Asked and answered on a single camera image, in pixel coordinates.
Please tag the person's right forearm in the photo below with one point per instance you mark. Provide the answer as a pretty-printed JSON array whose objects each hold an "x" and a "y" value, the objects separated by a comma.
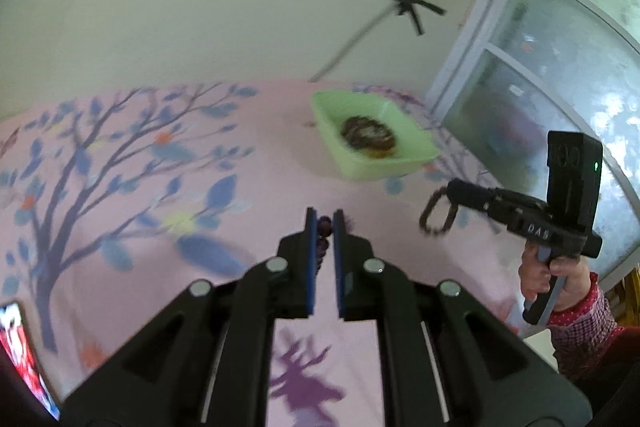
[{"x": 585, "y": 337}]

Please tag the green plastic tray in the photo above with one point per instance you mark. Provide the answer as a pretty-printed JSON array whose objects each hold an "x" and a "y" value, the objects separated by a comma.
[{"x": 350, "y": 167}]

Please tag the red patterned object at edge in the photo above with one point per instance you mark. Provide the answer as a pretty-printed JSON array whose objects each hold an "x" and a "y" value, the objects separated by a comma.
[{"x": 20, "y": 357}]

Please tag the glass sliding door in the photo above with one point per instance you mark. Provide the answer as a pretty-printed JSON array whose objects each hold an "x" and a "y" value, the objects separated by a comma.
[{"x": 550, "y": 57}]

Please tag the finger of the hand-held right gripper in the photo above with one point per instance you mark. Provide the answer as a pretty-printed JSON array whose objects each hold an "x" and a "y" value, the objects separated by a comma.
[{"x": 470, "y": 194}]

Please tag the brown chocolate donut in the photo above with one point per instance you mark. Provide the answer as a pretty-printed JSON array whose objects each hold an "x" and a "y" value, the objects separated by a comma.
[{"x": 367, "y": 137}]

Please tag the pink floral bedsheet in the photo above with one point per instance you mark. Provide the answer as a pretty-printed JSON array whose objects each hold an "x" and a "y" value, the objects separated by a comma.
[{"x": 390, "y": 227}]

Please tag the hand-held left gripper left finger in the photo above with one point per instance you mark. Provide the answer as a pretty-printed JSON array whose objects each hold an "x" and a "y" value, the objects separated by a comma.
[{"x": 312, "y": 257}]

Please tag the person's right hand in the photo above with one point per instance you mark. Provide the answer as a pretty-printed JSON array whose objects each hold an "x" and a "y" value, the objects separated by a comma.
[{"x": 575, "y": 277}]

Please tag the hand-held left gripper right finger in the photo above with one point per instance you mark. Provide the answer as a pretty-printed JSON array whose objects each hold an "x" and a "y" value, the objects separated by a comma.
[{"x": 340, "y": 267}]

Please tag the dark purple grape bunch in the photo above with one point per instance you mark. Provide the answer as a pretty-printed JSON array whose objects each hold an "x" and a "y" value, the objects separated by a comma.
[{"x": 325, "y": 224}]

